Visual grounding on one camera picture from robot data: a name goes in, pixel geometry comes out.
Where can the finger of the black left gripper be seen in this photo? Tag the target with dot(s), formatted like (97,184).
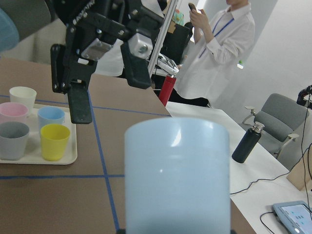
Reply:
(79,104)
(135,69)

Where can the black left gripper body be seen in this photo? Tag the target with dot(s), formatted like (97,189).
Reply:
(92,28)

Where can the cream white plastic cup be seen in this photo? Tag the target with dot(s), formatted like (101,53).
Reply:
(23,95)

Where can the light blue plastic cup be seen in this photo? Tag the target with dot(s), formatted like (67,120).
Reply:
(177,177)

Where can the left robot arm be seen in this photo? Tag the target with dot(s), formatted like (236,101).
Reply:
(21,18)

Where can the yellow plastic cup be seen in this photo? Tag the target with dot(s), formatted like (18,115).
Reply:
(53,141)

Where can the grey plastic cup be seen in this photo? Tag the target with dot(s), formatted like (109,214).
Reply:
(13,140)

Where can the pink plastic cup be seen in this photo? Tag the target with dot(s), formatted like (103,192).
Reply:
(13,111)

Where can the red water bottle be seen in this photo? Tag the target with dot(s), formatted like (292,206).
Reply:
(166,89)

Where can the black monitor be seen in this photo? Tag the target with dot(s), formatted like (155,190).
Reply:
(175,41)

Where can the cream plastic tray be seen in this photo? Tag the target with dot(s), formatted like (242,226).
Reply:
(32,153)

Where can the person in white shirt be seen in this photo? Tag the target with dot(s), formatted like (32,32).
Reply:
(219,44)

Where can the black water bottle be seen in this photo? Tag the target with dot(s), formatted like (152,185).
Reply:
(247,143)

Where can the grey office chair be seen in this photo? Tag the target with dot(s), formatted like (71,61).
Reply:
(281,117)

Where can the blue teach pendant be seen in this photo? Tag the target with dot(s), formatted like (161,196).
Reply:
(295,216)

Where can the aluminium frame post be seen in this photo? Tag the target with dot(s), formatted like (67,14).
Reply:
(161,36)

